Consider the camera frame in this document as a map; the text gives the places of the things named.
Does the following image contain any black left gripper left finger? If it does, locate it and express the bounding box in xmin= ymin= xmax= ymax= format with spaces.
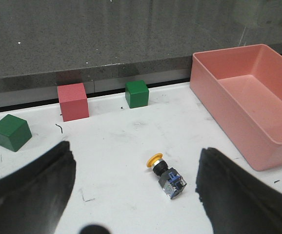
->
xmin=0 ymin=141 xmax=76 ymax=234

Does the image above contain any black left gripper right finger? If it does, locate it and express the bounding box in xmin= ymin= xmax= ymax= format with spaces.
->
xmin=196 ymin=148 xmax=282 ymax=234

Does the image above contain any yellow push button switch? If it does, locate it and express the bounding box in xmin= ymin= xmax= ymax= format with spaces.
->
xmin=146 ymin=153 xmax=187 ymax=199

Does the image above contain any green cube left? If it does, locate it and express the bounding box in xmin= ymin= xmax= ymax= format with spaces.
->
xmin=0 ymin=114 xmax=32 ymax=152

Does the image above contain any green cube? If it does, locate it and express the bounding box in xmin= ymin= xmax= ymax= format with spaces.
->
xmin=0 ymin=114 xmax=32 ymax=152
xmin=125 ymin=80 xmax=149 ymax=109

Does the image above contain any pink cube at back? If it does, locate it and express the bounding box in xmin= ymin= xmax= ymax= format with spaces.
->
xmin=57 ymin=83 xmax=89 ymax=122

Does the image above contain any pink plastic bin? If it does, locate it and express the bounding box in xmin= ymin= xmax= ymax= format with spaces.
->
xmin=190 ymin=44 xmax=282 ymax=171

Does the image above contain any green cube right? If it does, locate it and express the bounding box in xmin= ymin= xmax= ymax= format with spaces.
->
xmin=125 ymin=80 xmax=149 ymax=109

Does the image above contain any grey stone counter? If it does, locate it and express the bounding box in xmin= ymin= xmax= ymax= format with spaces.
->
xmin=0 ymin=0 xmax=282 ymax=93

